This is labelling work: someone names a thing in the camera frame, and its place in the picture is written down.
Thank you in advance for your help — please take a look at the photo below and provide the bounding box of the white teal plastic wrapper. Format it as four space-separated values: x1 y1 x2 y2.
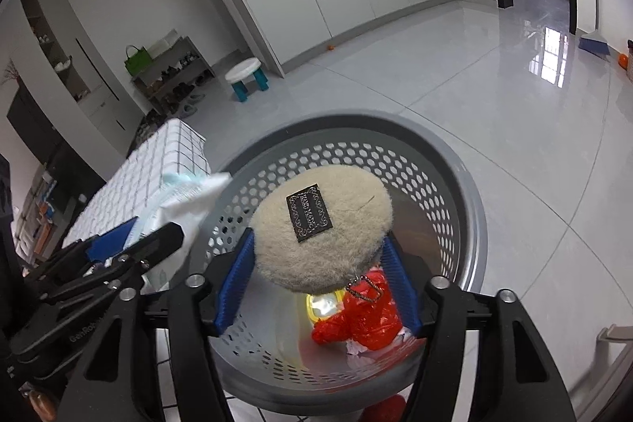
125 172 232 295

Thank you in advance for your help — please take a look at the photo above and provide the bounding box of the beige fluffy round pouch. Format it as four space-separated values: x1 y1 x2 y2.
249 165 394 295

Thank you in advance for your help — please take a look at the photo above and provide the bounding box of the red crumpled plastic bag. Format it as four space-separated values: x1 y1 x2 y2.
311 268 404 351

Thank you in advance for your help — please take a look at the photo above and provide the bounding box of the red object at bottom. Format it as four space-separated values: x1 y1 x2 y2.
358 394 407 422

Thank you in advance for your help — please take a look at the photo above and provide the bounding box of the white black-grid tablecloth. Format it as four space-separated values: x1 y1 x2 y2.
62 117 278 422

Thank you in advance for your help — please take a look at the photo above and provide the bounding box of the yellow-rimmed square lid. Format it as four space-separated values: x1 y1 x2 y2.
306 290 345 324

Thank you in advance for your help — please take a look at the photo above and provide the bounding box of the grey shoe rack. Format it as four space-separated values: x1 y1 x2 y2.
132 36 216 115

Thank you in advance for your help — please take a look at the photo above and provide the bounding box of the green handbag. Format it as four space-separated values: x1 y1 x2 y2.
125 45 152 77

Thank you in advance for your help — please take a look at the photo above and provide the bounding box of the white stool with teal legs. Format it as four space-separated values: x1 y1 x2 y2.
224 58 269 102

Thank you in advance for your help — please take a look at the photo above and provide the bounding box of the orange toy near wall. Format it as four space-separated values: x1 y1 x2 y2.
618 53 629 70

